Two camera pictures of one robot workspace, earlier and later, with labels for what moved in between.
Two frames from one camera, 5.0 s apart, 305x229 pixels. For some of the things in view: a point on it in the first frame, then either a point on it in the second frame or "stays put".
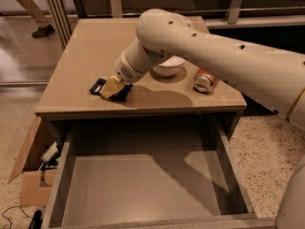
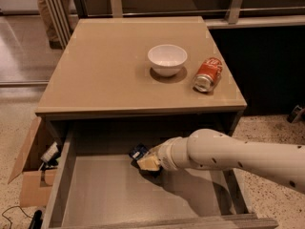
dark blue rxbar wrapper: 120,95 → 134,156
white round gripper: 125,70 → 166,156
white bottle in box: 50,152 stays put
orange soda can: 204,81 stays put
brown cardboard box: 35,184 stays put
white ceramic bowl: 171,67 stays put
